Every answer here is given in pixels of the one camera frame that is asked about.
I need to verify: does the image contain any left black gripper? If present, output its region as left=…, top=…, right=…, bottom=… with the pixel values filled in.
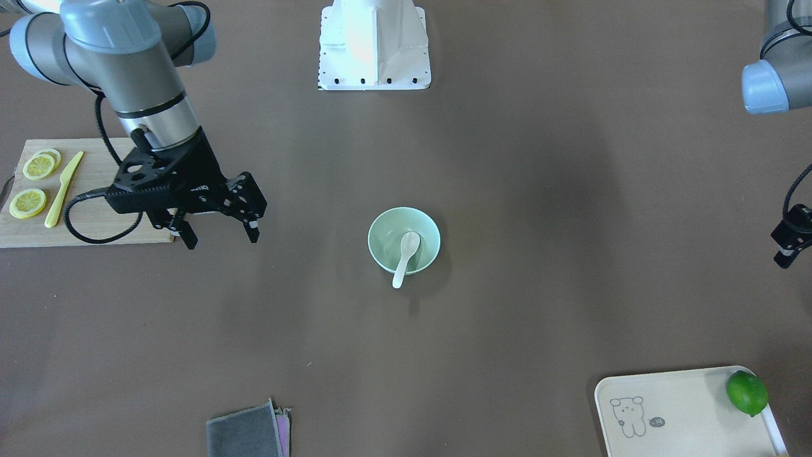
left=771, top=204, right=811, bottom=269

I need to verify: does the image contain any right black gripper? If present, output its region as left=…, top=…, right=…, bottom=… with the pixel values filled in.
left=105, top=128, right=267, bottom=251

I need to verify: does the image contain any light green bowl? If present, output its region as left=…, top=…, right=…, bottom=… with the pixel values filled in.
left=367, top=206, right=441, bottom=275

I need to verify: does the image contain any white ceramic spoon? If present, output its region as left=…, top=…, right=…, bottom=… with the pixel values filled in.
left=391, top=231, right=421, bottom=289

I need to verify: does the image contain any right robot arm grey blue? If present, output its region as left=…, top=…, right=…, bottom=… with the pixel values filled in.
left=2, top=1, right=267, bottom=249

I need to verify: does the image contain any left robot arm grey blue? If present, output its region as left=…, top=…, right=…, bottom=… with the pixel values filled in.
left=740, top=1, right=811, bottom=269

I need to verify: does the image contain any green lime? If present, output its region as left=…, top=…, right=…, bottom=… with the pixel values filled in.
left=726, top=370, right=769, bottom=417

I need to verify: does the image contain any yellow plastic knife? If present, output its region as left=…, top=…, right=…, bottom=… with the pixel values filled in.
left=44, top=150, right=85, bottom=229

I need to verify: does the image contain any bamboo cutting board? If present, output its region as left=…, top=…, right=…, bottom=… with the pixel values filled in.
left=1, top=138, right=136, bottom=248

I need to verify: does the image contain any bottom lemon slice of pair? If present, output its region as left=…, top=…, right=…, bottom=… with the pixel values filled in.
left=33, top=148, right=63, bottom=169

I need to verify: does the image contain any lemon slice of pair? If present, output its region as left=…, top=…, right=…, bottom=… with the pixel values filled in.
left=23, top=154, right=57, bottom=180
left=33, top=148, right=63, bottom=169

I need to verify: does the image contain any beige rabbit tray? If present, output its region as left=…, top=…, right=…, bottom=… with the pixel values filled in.
left=594, top=366, right=788, bottom=456

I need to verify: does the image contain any top lemon slice of pair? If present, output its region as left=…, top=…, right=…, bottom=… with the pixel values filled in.
left=23, top=154, right=57, bottom=180

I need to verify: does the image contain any lemon slice near knife tip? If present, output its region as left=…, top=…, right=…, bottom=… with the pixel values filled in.
left=9, top=188, right=47, bottom=220

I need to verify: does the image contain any purple cloth under grey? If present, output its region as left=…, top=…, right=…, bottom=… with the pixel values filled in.
left=274, top=408, right=292, bottom=457

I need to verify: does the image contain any grey folded cloth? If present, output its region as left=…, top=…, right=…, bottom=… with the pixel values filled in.
left=206, top=399, right=282, bottom=456

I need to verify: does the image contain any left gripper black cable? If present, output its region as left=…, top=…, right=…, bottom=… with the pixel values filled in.
left=782, top=0, right=812, bottom=220

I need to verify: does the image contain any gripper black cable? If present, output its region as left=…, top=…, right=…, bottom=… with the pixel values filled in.
left=782, top=0, right=812, bottom=220
left=63, top=0, right=212, bottom=245

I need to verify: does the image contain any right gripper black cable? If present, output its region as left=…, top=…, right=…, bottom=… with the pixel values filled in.
left=63, top=0, right=212, bottom=245

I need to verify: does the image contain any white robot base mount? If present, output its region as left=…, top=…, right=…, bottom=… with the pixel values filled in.
left=317, top=1, right=432, bottom=91

